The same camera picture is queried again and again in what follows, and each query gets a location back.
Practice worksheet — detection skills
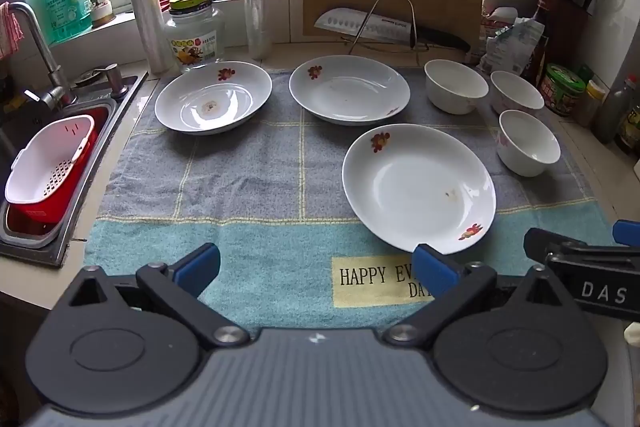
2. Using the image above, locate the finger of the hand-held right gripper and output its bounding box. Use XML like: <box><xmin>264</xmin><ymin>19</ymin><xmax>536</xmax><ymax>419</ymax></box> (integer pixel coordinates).
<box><xmin>612</xmin><ymin>219</ymin><xmax>640</xmax><ymax>248</ymax></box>
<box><xmin>524</xmin><ymin>227</ymin><xmax>640</xmax><ymax>266</ymax></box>

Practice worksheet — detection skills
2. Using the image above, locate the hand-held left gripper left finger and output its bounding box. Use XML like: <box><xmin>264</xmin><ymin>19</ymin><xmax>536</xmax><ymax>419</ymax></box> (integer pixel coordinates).
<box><xmin>69</xmin><ymin>243</ymin><xmax>250</xmax><ymax>351</ymax></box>

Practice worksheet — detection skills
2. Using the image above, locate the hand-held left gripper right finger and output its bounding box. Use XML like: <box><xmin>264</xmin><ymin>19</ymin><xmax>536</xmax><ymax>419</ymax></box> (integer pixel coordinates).
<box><xmin>383</xmin><ymin>243</ymin><xmax>574</xmax><ymax>348</ymax></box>

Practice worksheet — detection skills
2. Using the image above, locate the white plate with fruit print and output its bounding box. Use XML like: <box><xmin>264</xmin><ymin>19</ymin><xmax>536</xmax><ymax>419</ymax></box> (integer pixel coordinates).
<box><xmin>154</xmin><ymin>61</ymin><xmax>273</xmax><ymax>136</ymax></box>
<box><xmin>289</xmin><ymin>55</ymin><xmax>412</xmax><ymax>126</ymax></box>
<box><xmin>341</xmin><ymin>123</ymin><xmax>497</xmax><ymax>256</ymax></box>

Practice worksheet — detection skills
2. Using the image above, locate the white bowl with pink flowers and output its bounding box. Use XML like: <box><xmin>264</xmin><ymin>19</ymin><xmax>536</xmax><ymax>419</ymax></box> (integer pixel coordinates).
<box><xmin>490</xmin><ymin>70</ymin><xmax>546</xmax><ymax>116</ymax></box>
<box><xmin>497</xmin><ymin>109</ymin><xmax>562</xmax><ymax>178</ymax></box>
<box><xmin>424</xmin><ymin>59</ymin><xmax>490</xmax><ymax>116</ymax></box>

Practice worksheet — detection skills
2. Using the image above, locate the grey blue checked towel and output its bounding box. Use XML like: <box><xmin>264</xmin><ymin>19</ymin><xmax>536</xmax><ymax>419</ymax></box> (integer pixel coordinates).
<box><xmin>82</xmin><ymin>66</ymin><xmax>618</xmax><ymax>333</ymax></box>

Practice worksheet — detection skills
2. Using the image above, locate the dark condiment bottle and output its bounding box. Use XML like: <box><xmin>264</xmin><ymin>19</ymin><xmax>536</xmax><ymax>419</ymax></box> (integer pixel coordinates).
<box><xmin>615</xmin><ymin>104</ymin><xmax>640</xmax><ymax>158</ymax></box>

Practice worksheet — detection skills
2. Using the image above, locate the grey bottle red cap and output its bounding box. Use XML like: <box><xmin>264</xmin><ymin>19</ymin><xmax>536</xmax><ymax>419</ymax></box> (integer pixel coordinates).
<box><xmin>592</xmin><ymin>74</ymin><xmax>640</xmax><ymax>145</ymax></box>

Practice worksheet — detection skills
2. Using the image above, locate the small yellow cap bottle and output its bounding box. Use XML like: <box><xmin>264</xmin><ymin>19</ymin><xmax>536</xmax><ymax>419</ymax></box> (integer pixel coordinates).
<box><xmin>575</xmin><ymin>79</ymin><xmax>607</xmax><ymax>128</ymax></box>

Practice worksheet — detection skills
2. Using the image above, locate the green lid sauce jar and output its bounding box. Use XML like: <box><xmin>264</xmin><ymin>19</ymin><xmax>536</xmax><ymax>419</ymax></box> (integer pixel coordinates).
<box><xmin>539</xmin><ymin>63</ymin><xmax>587</xmax><ymax>116</ymax></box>

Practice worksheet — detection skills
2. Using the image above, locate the red plastic basin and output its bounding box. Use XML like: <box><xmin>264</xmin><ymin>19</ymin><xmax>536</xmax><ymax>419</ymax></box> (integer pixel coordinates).
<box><xmin>7</xmin><ymin>103</ymin><xmax>118</xmax><ymax>238</ymax></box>

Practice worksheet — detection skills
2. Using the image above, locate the steel sink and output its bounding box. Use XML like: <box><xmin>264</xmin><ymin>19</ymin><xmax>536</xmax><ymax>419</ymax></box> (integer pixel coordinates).
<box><xmin>0</xmin><ymin>69</ymin><xmax>150</xmax><ymax>269</ymax></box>

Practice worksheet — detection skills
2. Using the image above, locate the dark sauce bottle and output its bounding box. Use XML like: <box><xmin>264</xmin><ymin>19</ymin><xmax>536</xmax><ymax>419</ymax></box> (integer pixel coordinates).
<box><xmin>525</xmin><ymin>0</ymin><xmax>558</xmax><ymax>85</ymax></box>

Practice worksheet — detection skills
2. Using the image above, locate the white colander basket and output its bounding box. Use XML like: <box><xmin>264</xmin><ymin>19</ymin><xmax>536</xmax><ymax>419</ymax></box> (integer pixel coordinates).
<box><xmin>4</xmin><ymin>114</ymin><xmax>97</xmax><ymax>218</ymax></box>

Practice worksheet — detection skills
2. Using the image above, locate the white printed food bag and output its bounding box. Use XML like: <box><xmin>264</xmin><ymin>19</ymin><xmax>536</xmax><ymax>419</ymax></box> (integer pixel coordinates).
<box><xmin>477</xmin><ymin>17</ymin><xmax>546</xmax><ymax>80</ymax></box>

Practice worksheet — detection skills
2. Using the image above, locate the metal sink soap dispenser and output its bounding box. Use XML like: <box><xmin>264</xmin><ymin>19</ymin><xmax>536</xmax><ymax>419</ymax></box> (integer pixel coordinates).
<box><xmin>102</xmin><ymin>63</ymin><xmax>128</xmax><ymax>100</ymax></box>

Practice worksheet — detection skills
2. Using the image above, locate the dark knife block with knives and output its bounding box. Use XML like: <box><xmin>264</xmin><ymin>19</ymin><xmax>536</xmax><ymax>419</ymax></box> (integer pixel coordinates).
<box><xmin>537</xmin><ymin>0</ymin><xmax>603</xmax><ymax>62</ymax></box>

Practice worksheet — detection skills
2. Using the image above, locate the glass jar green lid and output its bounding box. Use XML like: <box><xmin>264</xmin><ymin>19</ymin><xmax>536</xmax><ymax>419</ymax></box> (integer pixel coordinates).
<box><xmin>164</xmin><ymin>0</ymin><xmax>227</xmax><ymax>74</ymax></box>

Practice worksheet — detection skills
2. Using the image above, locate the red white food bag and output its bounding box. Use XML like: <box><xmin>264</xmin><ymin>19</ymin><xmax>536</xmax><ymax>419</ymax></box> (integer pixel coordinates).
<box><xmin>480</xmin><ymin>6</ymin><xmax>521</xmax><ymax>40</ymax></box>

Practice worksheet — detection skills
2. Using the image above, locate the metal faucet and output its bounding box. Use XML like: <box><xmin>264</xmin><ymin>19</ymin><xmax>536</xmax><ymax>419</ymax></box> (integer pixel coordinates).
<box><xmin>7</xmin><ymin>2</ymin><xmax>78</xmax><ymax>110</ymax></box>

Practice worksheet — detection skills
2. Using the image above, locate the small potted plant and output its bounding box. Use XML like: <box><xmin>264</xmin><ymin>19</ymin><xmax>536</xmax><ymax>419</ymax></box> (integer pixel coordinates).
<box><xmin>86</xmin><ymin>0</ymin><xmax>117</xmax><ymax>28</ymax></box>

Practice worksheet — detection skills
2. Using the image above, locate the pink cloth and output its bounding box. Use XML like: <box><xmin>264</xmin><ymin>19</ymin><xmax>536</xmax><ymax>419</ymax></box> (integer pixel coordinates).
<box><xmin>0</xmin><ymin>2</ymin><xmax>25</xmax><ymax>60</ymax></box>

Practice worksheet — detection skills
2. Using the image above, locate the kitchen knife black handle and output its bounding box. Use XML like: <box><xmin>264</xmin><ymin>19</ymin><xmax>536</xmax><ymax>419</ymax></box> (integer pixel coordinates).
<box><xmin>314</xmin><ymin>7</ymin><xmax>472</xmax><ymax>54</ymax></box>

